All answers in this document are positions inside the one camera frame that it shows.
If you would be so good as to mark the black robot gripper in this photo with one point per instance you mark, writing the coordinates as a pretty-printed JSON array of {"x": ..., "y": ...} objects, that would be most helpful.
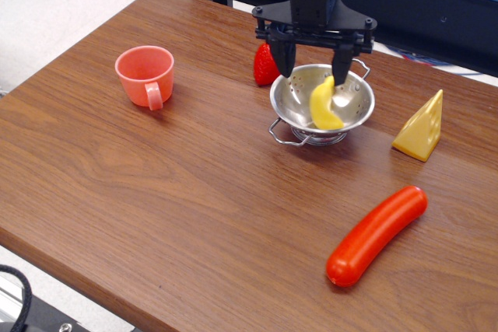
[{"x": 317, "y": 23}]

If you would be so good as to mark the yellow plastic banana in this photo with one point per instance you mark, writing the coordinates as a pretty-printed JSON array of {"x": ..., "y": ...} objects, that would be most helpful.
[{"x": 321, "y": 112}]

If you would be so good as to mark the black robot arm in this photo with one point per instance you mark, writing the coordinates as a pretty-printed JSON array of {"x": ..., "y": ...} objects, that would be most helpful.
[{"x": 318, "y": 23}]

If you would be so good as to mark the small steel colander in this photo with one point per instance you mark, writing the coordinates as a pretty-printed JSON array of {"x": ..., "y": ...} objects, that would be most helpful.
[{"x": 353, "y": 101}]

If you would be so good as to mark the red plastic strawberry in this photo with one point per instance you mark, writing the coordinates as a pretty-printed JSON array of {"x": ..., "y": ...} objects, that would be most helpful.
[{"x": 264, "y": 68}]

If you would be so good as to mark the yellow plastic cheese wedge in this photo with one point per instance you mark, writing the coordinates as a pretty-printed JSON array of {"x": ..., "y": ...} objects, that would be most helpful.
[{"x": 421, "y": 133}]

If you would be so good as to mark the pink plastic cup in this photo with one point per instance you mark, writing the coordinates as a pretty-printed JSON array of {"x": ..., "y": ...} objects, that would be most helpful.
[{"x": 146, "y": 74}]

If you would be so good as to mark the red plastic sausage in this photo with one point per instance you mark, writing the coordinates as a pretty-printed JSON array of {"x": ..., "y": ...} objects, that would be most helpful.
[{"x": 373, "y": 233}]

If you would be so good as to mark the black base with screw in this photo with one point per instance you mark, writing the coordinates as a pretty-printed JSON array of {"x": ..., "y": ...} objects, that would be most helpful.
[{"x": 76, "y": 316}]

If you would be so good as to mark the dark blue metal frame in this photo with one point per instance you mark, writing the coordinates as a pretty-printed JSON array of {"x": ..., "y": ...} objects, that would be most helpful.
[{"x": 460, "y": 32}]

